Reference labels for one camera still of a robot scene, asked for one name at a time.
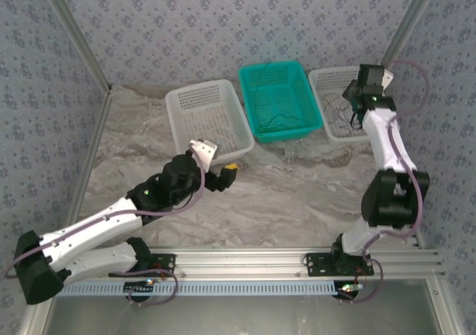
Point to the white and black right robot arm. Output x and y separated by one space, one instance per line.
383 145

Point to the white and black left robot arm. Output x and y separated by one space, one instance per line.
93 223

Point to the white perforated plastic basket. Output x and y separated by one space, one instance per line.
327 85
201 100

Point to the teal perforated plastic basket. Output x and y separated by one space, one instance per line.
279 100

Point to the small black controller board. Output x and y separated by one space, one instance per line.
139 290
347 292

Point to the grey metal panel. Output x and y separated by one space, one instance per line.
241 316

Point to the aluminium frame corner post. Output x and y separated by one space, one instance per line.
409 18
67 15

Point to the aluminium frame side rail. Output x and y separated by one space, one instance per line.
93 145
446 312

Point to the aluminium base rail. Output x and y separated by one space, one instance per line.
241 260

